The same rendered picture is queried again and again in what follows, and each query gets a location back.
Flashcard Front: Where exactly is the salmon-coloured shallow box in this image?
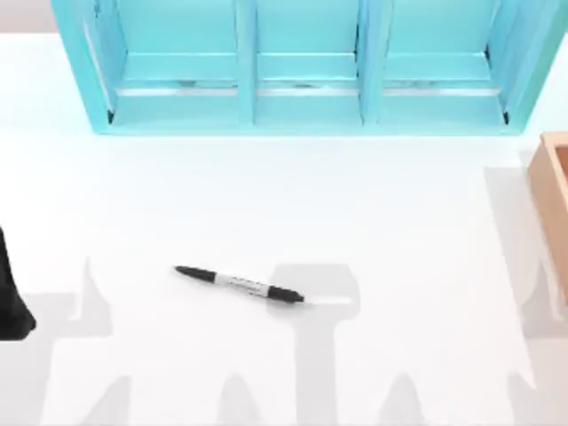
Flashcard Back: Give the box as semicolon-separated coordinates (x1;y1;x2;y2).
527;131;568;307

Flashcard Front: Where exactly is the black and white marker pen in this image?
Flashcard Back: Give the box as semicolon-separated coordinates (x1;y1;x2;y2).
172;264;306;304

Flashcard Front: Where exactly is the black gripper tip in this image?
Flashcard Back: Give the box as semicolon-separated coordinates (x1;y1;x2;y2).
0;226;37;342

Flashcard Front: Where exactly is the light blue rack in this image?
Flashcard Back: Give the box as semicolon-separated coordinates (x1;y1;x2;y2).
50;0;568;137

